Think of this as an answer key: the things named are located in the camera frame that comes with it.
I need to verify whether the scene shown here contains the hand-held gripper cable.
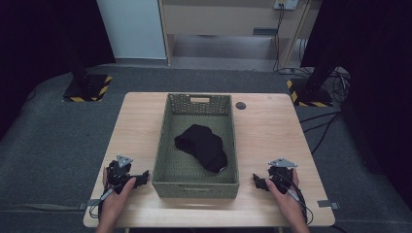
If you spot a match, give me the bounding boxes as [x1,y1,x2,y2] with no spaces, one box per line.
[88,184,119,219]
[275,173,315,226]

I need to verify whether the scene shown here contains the left hand-held gripper cable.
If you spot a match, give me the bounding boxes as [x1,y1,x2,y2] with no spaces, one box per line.
[88,184,119,219]

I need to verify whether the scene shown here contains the person's right hand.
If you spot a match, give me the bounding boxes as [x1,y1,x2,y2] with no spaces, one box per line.
[264,168,304,221]

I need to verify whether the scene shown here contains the black power strip cable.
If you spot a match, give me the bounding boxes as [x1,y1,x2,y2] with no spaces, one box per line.
[272,4,287,73]

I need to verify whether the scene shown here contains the striped black stand base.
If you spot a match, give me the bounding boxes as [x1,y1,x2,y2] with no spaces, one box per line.
[61,73,114,103]
[286,78,334,108]

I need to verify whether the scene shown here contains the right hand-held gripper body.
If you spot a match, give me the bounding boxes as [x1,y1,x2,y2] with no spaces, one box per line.
[266,157,295,195]

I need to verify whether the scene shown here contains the light wooden desk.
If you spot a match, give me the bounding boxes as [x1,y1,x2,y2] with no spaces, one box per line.
[157,0,324,70]

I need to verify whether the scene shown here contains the green woven basket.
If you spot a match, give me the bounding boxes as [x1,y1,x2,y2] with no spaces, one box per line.
[152,92,240,199]

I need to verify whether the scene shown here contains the dark curtain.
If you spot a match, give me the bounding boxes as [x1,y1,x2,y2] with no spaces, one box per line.
[0,0,117,141]
[300,0,412,212]

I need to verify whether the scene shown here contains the black cloth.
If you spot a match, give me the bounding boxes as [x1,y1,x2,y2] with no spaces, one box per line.
[173,123,228,174]

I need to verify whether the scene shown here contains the right hand-held gripper cable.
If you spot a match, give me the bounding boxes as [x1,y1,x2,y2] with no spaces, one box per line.
[275,173,315,226]

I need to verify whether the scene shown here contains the person's left hand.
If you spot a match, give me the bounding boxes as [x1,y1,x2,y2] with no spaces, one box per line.
[102,167,137,219]

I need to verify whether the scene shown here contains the tangled black cable bundle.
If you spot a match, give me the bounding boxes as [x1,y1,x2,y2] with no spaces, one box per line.
[326,67,352,105]

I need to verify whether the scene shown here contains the white panel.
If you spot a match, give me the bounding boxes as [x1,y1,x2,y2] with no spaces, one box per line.
[95,0,168,61]

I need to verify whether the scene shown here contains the grey tape strip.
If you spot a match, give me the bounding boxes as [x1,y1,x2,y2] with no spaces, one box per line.
[78,198,102,212]
[317,199,341,211]

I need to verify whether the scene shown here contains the black floor cable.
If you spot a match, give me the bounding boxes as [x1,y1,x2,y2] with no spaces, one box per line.
[298,111,343,124]
[302,113,344,155]

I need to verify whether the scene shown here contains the black stand post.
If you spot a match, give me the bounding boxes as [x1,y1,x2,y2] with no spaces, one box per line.
[66,42,92,88]
[304,48,341,95]

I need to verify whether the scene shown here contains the white power strip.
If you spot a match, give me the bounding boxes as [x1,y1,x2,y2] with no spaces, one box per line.
[273,0,299,11]

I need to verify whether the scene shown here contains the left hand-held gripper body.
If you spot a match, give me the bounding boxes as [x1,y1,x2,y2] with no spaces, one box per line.
[106,154,144,195]

